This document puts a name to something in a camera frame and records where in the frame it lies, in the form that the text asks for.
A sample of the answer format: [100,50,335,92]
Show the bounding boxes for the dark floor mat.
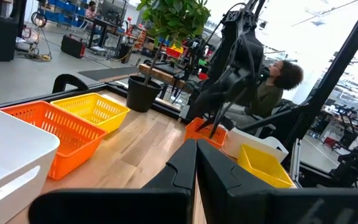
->
[78,66,139,82]

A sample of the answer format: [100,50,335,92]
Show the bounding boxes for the yellow slotted plastic basket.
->
[50,92,131,133]
[237,144,296,189]

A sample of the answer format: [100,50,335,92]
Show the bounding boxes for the coiled floor cables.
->
[16,11,53,62]

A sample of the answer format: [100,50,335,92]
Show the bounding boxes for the green plant in black pot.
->
[126,0,211,113]

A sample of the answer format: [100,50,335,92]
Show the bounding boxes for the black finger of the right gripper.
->
[209,99,237,139]
[196,116,229,131]

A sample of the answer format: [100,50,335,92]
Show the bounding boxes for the person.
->
[225,60,305,128]
[85,1,98,19]

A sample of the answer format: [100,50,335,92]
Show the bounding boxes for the black desk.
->
[87,17,127,57]

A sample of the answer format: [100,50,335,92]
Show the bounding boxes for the wooden bench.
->
[138,63,195,94]

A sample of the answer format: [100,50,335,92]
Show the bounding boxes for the black and red case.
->
[60,34,86,59]

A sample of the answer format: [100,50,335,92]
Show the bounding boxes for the yellow and red crate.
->
[165,45,185,59]

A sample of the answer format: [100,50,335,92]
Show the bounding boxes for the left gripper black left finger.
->
[28,139,198,224]

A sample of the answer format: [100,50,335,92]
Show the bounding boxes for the silver aluminium rail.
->
[290,138,303,188]

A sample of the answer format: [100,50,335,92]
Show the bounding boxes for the white plastic storage bin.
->
[222,126,289,162]
[0,101,61,224]

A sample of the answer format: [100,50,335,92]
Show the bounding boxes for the black metal rig frame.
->
[241,0,358,150]

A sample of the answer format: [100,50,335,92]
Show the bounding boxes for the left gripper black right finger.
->
[196,139,358,224]

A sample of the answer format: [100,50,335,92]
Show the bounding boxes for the red-orange slotted plastic basket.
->
[184,117,229,149]
[0,100,108,180]

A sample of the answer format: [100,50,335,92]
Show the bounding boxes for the shelf with blue bins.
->
[40,0,86,28]

